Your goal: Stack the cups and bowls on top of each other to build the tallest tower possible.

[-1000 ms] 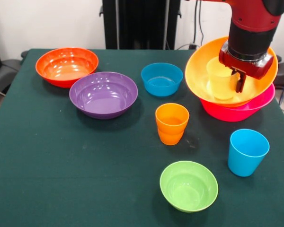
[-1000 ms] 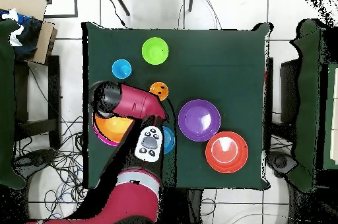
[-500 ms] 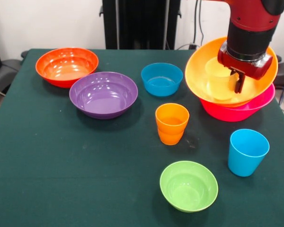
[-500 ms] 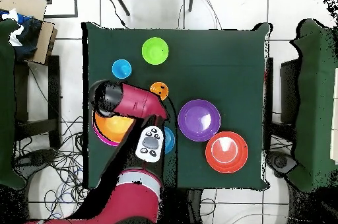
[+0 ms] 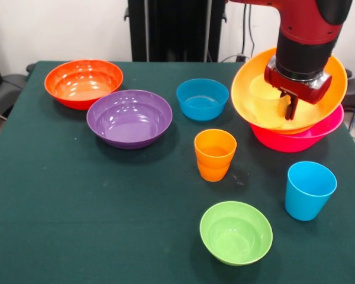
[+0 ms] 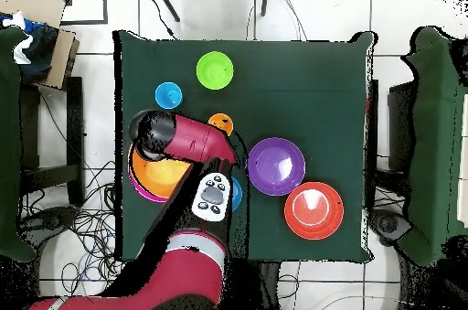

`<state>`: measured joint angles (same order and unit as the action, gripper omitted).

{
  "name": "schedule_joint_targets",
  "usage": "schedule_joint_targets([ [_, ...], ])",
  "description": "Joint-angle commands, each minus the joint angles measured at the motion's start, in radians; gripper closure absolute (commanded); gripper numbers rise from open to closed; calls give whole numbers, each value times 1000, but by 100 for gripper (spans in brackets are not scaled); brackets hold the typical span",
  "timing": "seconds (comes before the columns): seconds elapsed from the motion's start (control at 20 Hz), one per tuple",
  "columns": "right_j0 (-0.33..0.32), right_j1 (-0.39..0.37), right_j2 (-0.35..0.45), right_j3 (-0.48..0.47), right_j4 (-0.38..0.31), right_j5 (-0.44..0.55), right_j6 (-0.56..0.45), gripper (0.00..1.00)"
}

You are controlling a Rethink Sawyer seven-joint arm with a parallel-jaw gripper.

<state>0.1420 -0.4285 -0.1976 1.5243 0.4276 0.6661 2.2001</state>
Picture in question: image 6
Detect large orange plastic bowl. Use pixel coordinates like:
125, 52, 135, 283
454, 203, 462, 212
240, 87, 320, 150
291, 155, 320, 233
130, 144, 193, 199

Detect black metal frame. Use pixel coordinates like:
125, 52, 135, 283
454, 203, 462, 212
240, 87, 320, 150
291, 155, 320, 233
53, 0, 110, 27

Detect black wooden stool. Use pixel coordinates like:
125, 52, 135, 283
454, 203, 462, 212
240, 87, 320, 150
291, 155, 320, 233
19, 75, 85, 208

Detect tangle of floor cables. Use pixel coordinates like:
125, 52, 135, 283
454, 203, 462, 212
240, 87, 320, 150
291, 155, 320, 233
17, 159, 125, 296

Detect green cloth covered table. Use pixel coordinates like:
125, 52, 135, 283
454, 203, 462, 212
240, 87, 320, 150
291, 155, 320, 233
399, 26, 468, 267
0, 26, 37, 263

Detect large pink plastic bowl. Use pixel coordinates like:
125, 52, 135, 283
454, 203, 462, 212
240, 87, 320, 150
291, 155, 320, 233
126, 148, 170, 204

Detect small blue plastic bowl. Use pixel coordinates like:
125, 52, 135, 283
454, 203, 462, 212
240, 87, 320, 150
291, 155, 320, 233
230, 176, 244, 213

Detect purple plastic bowl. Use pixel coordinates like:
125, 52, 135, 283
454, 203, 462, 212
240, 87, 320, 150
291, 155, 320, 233
247, 136, 307, 197

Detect orange plastic cup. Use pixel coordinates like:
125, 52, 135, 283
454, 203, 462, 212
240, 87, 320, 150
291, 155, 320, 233
207, 112, 234, 137

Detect brown cardboard box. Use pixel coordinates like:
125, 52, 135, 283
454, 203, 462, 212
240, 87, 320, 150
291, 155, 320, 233
0, 0, 80, 91

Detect red plastic bowl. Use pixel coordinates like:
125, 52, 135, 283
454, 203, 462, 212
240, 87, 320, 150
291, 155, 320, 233
283, 181, 346, 241

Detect dark green table cloth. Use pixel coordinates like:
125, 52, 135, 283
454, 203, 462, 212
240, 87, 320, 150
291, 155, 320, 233
112, 29, 378, 263

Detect black cable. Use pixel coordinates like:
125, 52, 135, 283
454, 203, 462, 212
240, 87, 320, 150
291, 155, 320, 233
144, 0, 177, 39

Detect blue plastic cup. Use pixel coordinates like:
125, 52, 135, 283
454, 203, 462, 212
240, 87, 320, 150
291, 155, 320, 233
154, 81, 184, 111

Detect blue and white clothes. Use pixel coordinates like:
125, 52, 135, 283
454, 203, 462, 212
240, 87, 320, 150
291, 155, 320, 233
0, 10, 59, 84

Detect small green plastic bowl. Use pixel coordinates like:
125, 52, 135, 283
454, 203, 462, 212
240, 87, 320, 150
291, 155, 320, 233
196, 50, 235, 91

